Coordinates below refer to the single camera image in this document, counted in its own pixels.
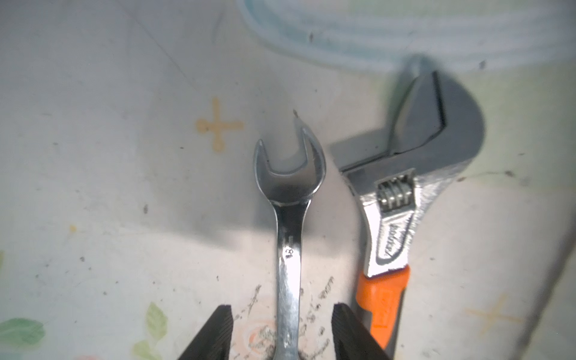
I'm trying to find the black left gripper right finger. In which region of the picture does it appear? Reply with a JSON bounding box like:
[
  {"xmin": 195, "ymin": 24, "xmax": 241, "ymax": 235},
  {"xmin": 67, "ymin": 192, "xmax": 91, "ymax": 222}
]
[{"xmin": 331, "ymin": 303, "xmax": 390, "ymax": 360}]

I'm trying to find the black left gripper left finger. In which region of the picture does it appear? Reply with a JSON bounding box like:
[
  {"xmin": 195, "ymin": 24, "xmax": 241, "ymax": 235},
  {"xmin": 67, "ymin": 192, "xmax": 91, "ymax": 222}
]
[{"xmin": 178, "ymin": 304, "xmax": 234, "ymax": 360}]

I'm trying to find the large silver open-end wrench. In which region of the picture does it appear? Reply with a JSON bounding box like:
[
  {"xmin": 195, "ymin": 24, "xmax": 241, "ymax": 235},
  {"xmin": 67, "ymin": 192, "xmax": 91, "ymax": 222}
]
[{"xmin": 253, "ymin": 124, "xmax": 326, "ymax": 359}]

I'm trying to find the orange handled adjustable wrench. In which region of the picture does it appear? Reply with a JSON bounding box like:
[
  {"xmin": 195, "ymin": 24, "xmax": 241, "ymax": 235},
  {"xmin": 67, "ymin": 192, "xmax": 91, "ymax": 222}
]
[{"xmin": 340, "ymin": 71, "xmax": 485, "ymax": 358}]

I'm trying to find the white plastic storage box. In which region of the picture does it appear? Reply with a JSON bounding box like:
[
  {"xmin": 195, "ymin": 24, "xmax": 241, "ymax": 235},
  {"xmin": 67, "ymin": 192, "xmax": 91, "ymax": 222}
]
[{"xmin": 512, "ymin": 224, "xmax": 575, "ymax": 359}]

